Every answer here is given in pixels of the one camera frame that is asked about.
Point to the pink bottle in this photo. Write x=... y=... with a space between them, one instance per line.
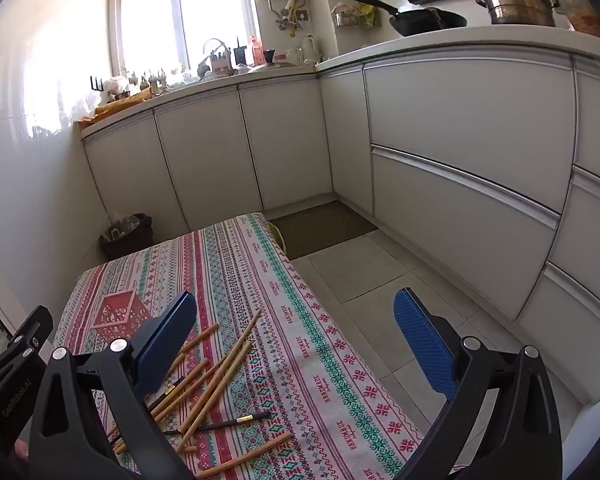
x=254 y=50

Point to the wide white drawer front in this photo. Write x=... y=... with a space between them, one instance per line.
x=460 y=230
x=470 y=125

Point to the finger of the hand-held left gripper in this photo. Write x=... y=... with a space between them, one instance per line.
x=32 y=330

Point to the black trash bin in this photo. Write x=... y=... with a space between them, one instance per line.
x=130 y=242

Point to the metal pot lid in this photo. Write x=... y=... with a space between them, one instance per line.
x=275 y=66

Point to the pink perforated chopstick holder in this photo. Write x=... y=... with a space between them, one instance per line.
x=115 y=310

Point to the black chopstick with gold band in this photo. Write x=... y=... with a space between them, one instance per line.
x=230 y=421
x=172 y=389

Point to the window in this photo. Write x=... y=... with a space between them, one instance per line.
x=145 y=15

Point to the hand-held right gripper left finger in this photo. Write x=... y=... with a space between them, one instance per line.
x=162 y=347

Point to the countertop utensil rack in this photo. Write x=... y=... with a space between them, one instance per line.
x=217 y=60

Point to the glass jar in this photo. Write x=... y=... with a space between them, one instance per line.
x=582 y=15

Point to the patterned woven tablecloth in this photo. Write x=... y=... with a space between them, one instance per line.
x=305 y=360

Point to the yellow stool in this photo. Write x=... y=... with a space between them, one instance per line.
x=278 y=235

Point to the white wall socket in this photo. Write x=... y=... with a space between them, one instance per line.
x=303 y=15

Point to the black wall hooks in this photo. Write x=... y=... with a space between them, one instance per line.
x=97 y=83

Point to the white plastic bag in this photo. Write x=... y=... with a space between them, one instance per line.
x=116 y=86

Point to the white cabinet door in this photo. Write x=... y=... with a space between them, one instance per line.
x=135 y=180
x=345 y=135
x=285 y=140
x=205 y=155

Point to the black wok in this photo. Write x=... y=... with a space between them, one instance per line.
x=430 y=21

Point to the brown floor mat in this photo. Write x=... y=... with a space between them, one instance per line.
x=325 y=230

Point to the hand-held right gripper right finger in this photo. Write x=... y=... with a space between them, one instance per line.
x=425 y=345

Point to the water heater pipes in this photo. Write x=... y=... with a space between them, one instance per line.
x=289 y=10

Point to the wall spice rack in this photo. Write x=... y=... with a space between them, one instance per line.
x=350 y=19

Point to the yellow cloth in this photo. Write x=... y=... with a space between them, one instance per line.
x=115 y=108

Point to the white kettle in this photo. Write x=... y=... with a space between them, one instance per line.
x=310 y=50

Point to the pile of wooden chopsticks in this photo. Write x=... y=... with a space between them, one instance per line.
x=260 y=452

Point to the person's left hand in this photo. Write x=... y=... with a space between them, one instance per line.
x=22 y=451

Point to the row of small figurines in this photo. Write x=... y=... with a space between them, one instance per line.
x=155 y=80

